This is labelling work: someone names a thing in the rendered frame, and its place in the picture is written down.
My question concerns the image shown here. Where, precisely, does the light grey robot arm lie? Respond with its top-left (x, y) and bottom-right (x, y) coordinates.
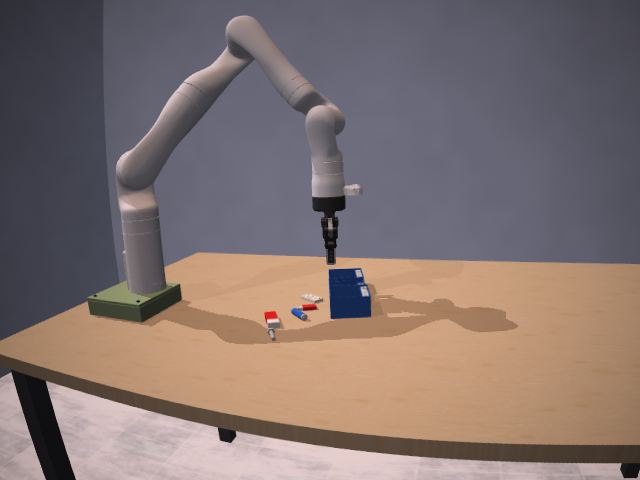
top-left (116, 16), bottom-right (362, 294)

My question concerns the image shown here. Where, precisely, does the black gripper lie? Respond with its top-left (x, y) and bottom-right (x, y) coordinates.
top-left (312, 196), bottom-right (346, 265)

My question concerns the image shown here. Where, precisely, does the blue rack of three bins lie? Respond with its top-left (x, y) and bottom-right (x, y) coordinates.
top-left (328, 268), bottom-right (371, 319)

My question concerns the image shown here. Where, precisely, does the blue aa battery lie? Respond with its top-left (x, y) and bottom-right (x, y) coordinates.
top-left (291, 308), bottom-right (308, 321)

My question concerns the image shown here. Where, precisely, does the red and white eraser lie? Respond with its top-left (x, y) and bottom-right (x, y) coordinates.
top-left (264, 311), bottom-right (280, 328)

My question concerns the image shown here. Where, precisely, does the white domino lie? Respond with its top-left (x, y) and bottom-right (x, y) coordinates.
top-left (301, 294), bottom-right (323, 303)

